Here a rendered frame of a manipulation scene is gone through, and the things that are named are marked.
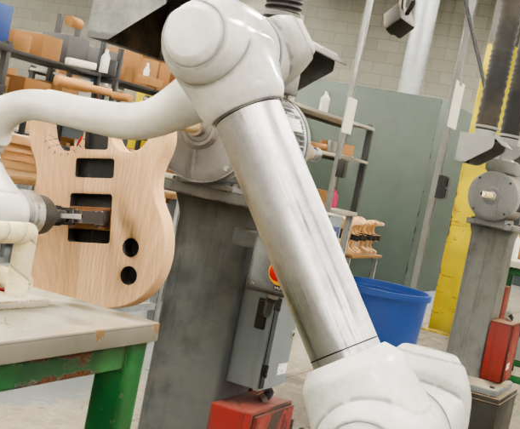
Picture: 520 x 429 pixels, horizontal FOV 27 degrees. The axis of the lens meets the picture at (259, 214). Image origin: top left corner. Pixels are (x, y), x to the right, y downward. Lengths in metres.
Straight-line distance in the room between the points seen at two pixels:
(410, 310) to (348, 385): 3.63
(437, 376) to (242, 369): 1.06
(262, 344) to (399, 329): 2.51
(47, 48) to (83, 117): 7.98
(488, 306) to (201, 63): 4.35
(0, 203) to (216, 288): 0.84
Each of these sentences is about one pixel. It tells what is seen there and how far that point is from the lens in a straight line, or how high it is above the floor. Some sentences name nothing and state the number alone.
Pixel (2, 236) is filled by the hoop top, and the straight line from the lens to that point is 1.52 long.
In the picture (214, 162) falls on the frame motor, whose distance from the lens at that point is 2.42.
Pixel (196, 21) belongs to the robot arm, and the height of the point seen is 1.37.
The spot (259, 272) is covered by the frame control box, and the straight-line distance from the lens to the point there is 2.34.
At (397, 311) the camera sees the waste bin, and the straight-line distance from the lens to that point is 5.01.
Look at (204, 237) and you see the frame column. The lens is 2.59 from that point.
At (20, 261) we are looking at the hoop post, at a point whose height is 0.99.
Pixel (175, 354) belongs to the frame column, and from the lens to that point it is 2.64.
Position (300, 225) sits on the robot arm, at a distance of 1.47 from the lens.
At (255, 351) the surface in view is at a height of 0.75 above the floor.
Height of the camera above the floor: 1.21
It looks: 3 degrees down
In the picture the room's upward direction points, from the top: 11 degrees clockwise
